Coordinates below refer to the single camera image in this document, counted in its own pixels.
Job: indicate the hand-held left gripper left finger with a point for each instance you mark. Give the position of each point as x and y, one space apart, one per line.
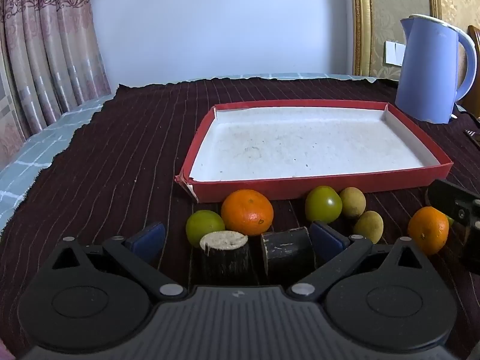
148 238

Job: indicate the red cardboard tray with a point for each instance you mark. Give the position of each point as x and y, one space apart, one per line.
300 146

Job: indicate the large orange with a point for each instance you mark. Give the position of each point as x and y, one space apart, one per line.
247 212

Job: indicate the green tomato with dark calyx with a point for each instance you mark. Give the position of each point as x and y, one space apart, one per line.
322 204

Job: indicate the blue electric kettle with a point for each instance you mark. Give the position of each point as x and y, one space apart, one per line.
427 75

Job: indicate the dark striped cloth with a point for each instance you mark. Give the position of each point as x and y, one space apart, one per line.
112 157

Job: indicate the pink patterned curtain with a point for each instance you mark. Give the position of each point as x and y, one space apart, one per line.
45 45

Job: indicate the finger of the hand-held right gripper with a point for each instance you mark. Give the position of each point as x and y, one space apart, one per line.
446 197
472 249

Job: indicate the gold framed wall panel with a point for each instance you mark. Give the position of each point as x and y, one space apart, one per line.
393 7

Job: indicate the dark sugarcane piece pale cut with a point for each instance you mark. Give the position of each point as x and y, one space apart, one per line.
225 260

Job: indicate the white wall switch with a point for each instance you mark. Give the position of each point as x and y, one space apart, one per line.
393 52

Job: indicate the brown longan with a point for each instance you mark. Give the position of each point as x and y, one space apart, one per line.
369 227
353 202

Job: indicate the lime green round fruit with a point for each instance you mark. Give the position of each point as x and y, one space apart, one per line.
202 225

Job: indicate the small orange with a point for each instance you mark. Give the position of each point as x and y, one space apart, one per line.
427 230

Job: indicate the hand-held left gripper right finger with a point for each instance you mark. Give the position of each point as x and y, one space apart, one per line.
328 240

